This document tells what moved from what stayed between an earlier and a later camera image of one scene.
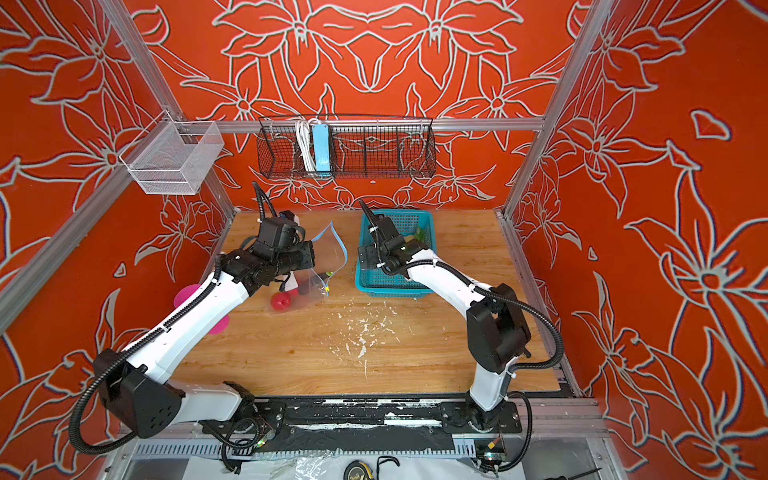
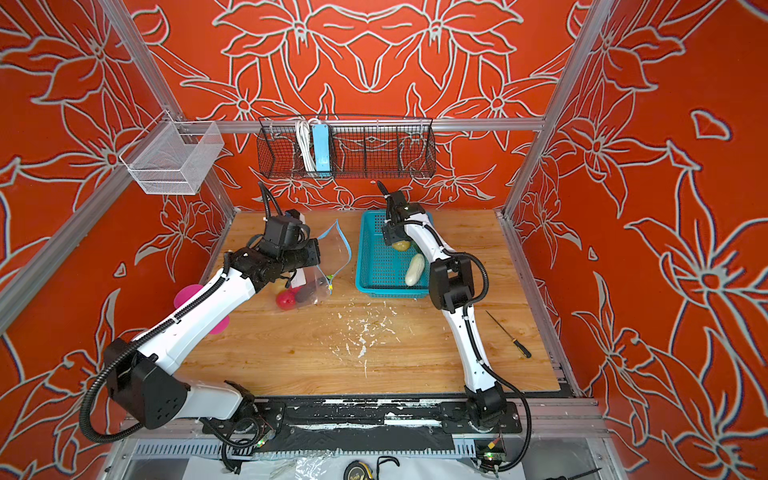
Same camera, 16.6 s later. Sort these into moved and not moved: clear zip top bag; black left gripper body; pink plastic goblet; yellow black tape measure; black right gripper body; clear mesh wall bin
Moved: clear zip top bag; black right gripper body
Not moved: black left gripper body; clear mesh wall bin; yellow black tape measure; pink plastic goblet
